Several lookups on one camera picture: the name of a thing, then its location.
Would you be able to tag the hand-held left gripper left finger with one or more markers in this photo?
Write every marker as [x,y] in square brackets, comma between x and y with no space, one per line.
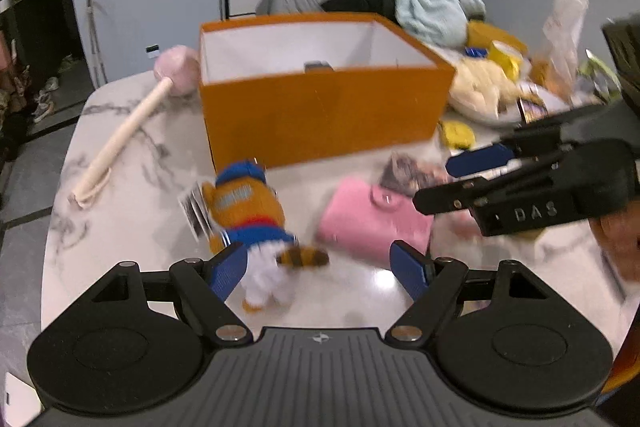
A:
[230,269]

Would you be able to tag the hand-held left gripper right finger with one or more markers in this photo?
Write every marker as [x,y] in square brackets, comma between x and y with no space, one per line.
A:
[407,267]

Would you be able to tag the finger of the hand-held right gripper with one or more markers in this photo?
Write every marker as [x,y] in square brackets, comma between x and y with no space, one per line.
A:
[450,197]
[480,161]

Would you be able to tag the person's right hand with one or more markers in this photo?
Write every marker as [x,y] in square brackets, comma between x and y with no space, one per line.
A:
[622,242]

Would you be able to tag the green yellow packet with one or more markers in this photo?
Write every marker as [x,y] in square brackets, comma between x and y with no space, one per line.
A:
[597,72]

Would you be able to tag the small printed packet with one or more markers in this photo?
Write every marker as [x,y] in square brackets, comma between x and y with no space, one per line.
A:
[405,169]

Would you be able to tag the small dark box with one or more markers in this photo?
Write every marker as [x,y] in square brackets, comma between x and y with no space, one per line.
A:
[318,66]

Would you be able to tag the light blue towel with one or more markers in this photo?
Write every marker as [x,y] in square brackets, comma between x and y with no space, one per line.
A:
[435,9]

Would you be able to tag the blue snack packet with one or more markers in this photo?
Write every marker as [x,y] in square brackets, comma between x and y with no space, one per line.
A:
[475,52]

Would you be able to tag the dark printed packet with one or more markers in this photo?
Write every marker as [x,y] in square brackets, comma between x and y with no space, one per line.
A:
[532,109]

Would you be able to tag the sneaker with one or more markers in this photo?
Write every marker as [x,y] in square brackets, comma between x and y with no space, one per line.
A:
[51,84]
[42,111]

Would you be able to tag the white box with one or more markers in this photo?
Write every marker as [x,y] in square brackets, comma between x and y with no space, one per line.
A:
[20,392]

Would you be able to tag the orange blue plush toy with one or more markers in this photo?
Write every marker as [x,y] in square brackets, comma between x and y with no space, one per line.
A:
[245,202]

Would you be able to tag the pink pouch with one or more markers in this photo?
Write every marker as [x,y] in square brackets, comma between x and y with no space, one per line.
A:
[360,217]

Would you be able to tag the tan flatbread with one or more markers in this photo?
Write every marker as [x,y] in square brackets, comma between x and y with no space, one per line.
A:
[482,84]

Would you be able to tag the small yellow toy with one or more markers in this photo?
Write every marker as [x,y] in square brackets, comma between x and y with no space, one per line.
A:
[457,134]

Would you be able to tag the yellow snack packet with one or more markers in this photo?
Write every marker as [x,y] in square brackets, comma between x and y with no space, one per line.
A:
[507,59]

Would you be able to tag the pink plush wooden mallet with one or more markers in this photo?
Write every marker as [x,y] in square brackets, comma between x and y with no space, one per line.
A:
[175,67]

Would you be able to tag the dark shelf unit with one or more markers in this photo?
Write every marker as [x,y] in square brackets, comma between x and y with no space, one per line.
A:
[30,17]

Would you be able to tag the clear plastic bag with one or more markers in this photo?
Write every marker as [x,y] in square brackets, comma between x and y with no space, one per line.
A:
[562,37]

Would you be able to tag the orange yellow carton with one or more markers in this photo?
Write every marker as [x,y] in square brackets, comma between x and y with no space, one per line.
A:
[495,34]

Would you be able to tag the orange cardboard box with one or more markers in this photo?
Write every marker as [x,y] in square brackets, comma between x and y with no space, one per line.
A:
[320,117]

